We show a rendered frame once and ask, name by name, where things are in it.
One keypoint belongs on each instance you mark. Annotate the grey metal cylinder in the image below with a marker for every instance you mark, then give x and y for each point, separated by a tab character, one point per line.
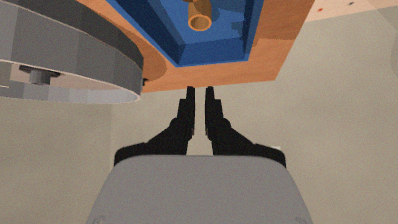
37	77

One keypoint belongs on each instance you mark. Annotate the blue crate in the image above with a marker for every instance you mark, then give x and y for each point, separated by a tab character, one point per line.
164	23

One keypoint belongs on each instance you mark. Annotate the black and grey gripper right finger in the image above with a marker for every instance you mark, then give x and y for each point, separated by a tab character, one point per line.
227	141

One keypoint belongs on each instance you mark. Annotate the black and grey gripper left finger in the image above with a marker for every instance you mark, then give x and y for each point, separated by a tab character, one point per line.
171	141

